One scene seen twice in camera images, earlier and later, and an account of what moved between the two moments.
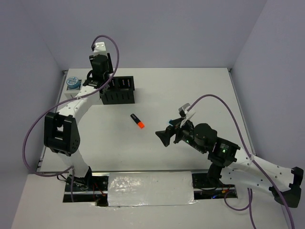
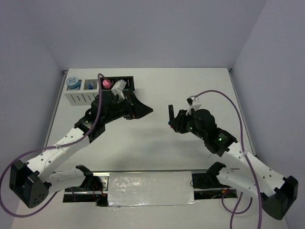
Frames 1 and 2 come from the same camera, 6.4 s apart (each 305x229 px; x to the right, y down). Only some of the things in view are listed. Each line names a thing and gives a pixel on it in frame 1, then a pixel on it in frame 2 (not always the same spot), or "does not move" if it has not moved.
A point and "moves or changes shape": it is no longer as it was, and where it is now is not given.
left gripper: x=110 y=66 to x=136 y=110
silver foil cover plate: x=149 y=189 does not move
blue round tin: x=73 y=82 does not move
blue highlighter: x=173 y=122 moves or changes shape
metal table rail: x=121 y=171 does not move
